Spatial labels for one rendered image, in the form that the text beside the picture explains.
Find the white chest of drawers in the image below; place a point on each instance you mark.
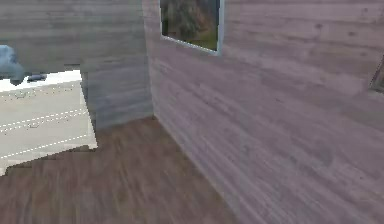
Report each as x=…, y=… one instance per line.
x=43, y=116

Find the small dark flat object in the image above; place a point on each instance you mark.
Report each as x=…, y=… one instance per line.
x=36, y=77

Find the blue grey rounded object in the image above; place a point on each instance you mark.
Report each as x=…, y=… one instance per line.
x=9, y=65

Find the dark framed wall picture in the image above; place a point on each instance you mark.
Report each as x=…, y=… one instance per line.
x=378, y=78

